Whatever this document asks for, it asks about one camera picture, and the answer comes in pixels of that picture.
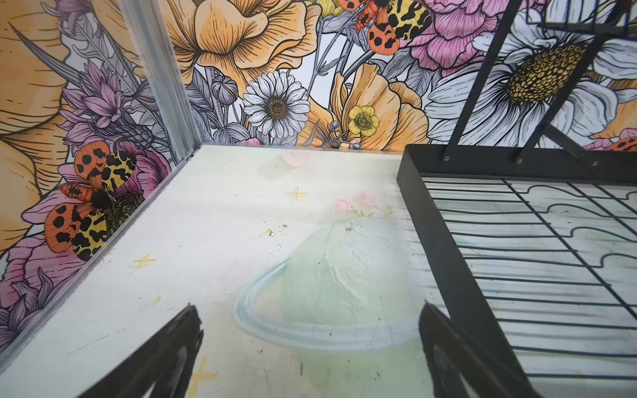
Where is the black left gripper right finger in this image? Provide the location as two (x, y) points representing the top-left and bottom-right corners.
(419, 303), (540, 397)

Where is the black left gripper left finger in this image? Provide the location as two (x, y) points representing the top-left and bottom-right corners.
(81, 304), (204, 398)

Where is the black wire dish rack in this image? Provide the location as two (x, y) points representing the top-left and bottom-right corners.
(398, 1), (636, 397)

